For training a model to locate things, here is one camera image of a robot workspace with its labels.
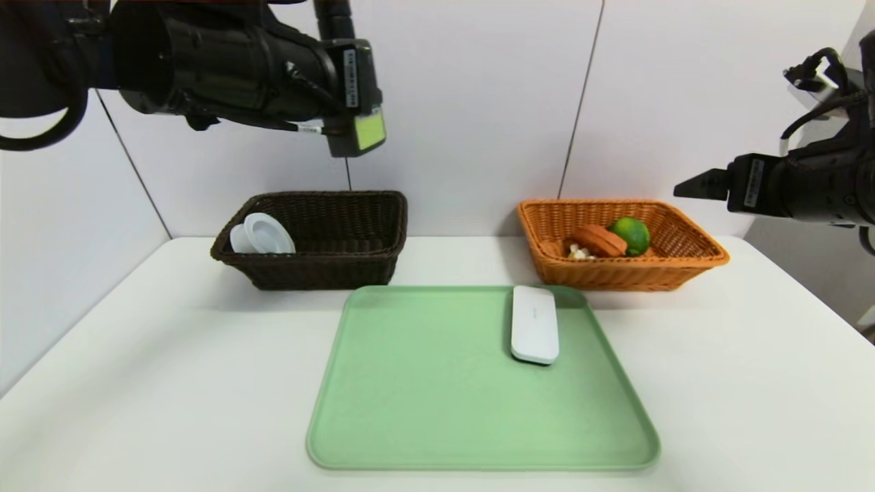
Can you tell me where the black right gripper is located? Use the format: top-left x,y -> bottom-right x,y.
673,153 -> 859,225

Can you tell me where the green lime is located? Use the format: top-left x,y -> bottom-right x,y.
607,217 -> 650,257

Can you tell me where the white rectangular case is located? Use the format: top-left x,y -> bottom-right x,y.
511,286 -> 560,366

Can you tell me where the dark green pump bottle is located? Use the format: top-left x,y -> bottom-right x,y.
313,0 -> 388,159

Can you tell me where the white round plastic container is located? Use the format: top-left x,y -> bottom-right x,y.
229,213 -> 296,255

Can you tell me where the orange wicker basket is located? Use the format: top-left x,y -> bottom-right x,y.
516,199 -> 730,292

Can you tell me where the dark brown wicker basket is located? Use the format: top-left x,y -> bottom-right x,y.
211,191 -> 409,291

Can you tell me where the light green plastic tray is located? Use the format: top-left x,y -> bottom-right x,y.
306,285 -> 660,471

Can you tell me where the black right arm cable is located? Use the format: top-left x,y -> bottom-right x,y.
779,89 -> 875,158

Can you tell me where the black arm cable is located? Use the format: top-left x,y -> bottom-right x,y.
779,89 -> 875,158
0,85 -> 91,152

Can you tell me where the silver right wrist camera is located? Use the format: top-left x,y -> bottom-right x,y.
783,46 -> 852,110

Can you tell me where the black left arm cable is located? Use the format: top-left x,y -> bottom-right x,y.
0,85 -> 91,152

